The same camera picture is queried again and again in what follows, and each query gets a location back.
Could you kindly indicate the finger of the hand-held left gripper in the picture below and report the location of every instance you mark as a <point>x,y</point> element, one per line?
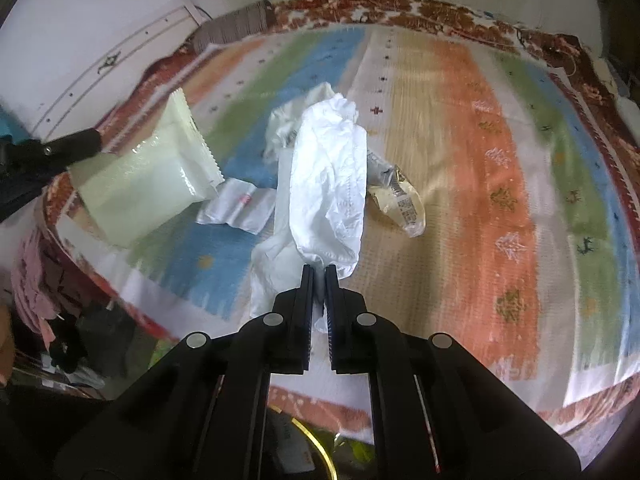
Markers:
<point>70,145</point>
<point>30,190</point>

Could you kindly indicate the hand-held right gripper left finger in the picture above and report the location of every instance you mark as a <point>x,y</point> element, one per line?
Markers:
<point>295,330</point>

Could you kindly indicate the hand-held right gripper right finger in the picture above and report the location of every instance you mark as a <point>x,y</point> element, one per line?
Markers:
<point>342,330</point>

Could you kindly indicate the pale green packet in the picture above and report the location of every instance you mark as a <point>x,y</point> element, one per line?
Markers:
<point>145,195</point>

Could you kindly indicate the gold metal bin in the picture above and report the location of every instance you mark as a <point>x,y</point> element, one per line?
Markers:
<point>320,452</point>

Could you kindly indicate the white wrapper with red print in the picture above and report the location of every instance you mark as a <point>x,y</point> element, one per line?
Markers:
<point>235,207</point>

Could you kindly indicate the clear yellow printed wrapper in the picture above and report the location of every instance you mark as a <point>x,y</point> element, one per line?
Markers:
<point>400,200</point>

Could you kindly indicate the white plastic wrapper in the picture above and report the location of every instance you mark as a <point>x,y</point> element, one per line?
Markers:
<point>330,180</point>

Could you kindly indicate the pink cloth pile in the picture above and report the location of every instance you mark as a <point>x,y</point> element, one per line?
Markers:
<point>30,280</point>

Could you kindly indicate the white painted headboard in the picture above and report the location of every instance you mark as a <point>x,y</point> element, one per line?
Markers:
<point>100,60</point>

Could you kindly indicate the dark cloth pile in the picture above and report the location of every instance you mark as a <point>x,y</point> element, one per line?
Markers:
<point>80,340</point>

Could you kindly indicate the grey striped pillow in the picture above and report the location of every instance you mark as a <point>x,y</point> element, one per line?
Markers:
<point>230,27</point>

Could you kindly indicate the striped pastel mat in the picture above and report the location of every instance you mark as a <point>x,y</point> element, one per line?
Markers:
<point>450,160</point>

